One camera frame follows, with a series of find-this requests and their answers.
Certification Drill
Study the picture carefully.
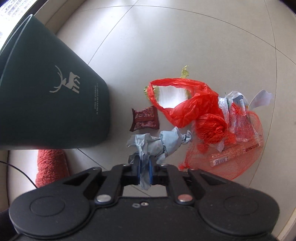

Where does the dark red snack wrapper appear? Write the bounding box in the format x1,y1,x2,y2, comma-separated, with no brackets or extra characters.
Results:
129,106,159,132

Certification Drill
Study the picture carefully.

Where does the grey-blue paper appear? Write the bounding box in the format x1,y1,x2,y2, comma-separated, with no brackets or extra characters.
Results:
126,127,193,190

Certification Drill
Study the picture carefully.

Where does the red plastic bag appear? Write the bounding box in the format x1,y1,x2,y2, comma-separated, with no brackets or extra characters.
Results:
146,78,236,145

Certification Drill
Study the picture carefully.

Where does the red fluffy slipper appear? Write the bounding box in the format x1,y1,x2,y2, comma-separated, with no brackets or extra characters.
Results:
36,150,70,188

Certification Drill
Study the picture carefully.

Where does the black cable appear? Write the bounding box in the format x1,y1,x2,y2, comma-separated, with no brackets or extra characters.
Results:
0,161,38,188

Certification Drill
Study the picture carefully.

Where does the red mesh net bag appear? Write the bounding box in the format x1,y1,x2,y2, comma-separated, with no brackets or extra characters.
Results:
178,103,264,180

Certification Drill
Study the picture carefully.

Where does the green lettuce leaf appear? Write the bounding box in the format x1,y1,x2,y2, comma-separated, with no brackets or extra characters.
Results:
144,65,190,102

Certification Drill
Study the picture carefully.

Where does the dark green trash bin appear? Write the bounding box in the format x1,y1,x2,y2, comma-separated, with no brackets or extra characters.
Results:
1,15,110,150

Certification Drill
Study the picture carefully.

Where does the white foam piece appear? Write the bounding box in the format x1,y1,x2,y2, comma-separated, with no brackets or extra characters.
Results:
156,86,189,108

